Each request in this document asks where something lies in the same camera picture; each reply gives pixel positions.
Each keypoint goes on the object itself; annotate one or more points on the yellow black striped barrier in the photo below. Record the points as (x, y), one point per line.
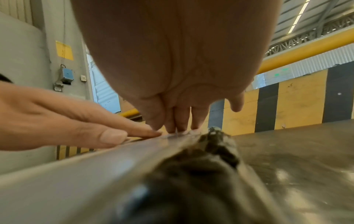
(301, 102)

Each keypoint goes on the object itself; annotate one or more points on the white wall socket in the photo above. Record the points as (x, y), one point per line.
(83, 78)

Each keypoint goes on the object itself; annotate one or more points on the blue wall box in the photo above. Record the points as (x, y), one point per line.
(67, 75)

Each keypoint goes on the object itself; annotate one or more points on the yellow wall sign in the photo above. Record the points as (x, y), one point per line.
(64, 50)

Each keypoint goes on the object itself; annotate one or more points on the person's right hand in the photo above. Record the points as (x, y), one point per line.
(179, 54)

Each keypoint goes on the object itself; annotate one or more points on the yellow pipe guardrail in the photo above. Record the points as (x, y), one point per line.
(130, 113)
(309, 51)

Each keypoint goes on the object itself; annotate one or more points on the person's left hand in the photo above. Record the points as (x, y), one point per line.
(49, 122)

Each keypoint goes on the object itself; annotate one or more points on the white printed label paper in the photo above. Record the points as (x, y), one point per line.
(69, 186)

